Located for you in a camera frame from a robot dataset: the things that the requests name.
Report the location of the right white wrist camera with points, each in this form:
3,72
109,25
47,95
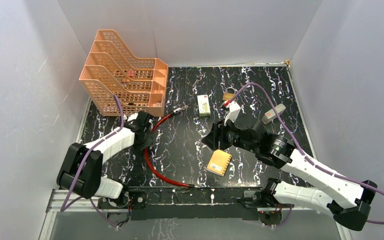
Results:
233,110

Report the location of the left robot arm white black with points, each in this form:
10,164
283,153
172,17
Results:
81,169

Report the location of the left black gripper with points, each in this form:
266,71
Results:
148,133

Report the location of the brass padlock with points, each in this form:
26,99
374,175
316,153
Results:
228,94

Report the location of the orange plastic file rack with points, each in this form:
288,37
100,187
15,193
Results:
111,69

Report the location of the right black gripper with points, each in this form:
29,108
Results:
217,133

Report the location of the white green small box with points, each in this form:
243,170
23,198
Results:
203,105

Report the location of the orange spiral notebook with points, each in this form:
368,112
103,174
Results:
219,162

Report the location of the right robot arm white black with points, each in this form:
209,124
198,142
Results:
348,203

